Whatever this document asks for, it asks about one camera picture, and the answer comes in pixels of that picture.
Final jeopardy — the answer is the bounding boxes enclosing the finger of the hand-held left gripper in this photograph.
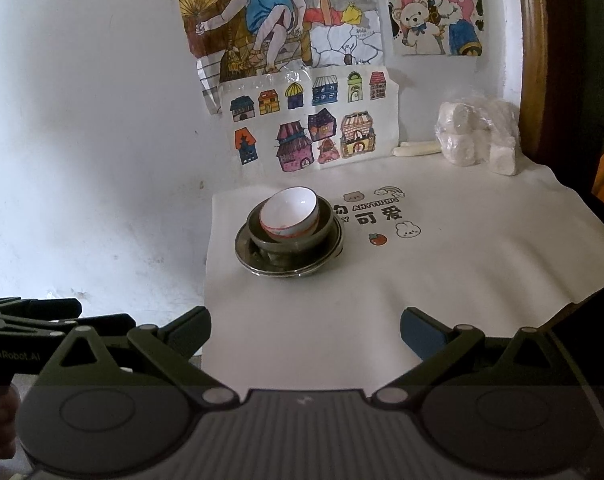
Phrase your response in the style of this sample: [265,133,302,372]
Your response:
[88,313,136,338]
[0,297,83,335]

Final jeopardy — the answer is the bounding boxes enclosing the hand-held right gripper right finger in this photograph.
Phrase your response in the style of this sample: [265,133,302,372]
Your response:
[366,306,571,412]

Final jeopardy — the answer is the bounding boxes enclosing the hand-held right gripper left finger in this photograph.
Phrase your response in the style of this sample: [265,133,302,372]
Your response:
[37,305,241,412]

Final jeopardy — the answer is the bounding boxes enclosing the large steel plate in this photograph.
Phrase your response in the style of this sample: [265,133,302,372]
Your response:
[234,214,346,279]

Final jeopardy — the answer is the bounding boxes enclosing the steel bowl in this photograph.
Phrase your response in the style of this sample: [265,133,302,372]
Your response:
[246,193,335,257]

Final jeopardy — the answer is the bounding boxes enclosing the small white red-rimmed bowl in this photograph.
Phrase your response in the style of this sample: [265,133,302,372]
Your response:
[259,187,321,244]

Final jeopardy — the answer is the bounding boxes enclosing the white foam block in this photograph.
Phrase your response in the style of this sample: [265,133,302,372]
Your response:
[489,143,519,177]

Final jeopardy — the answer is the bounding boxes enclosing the clear bag of white rolls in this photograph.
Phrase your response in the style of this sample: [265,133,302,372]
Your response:
[434,100,521,167]

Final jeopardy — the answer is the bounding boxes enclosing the colourful houses drawing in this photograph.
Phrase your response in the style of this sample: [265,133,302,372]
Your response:
[217,65,401,174]

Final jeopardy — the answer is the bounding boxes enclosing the cartoon child with fan drawing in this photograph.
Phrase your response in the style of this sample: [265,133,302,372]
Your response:
[171,0,386,117]

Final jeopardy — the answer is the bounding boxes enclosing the cartoon girl with bear drawing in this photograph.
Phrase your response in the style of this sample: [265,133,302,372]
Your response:
[385,0,484,57]

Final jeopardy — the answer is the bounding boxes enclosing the brown wooden frame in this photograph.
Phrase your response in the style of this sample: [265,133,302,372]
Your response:
[513,0,604,171]

